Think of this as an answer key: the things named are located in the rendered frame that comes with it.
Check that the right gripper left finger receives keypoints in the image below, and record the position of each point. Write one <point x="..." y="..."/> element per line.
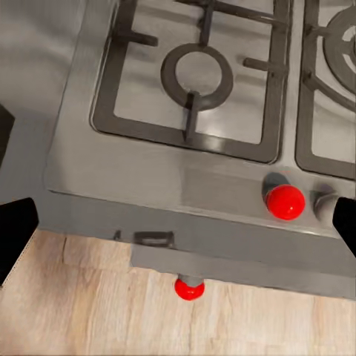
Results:
<point x="18" y="221"/>

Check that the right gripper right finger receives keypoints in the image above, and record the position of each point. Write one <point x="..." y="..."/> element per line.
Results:
<point x="344" y="220"/>

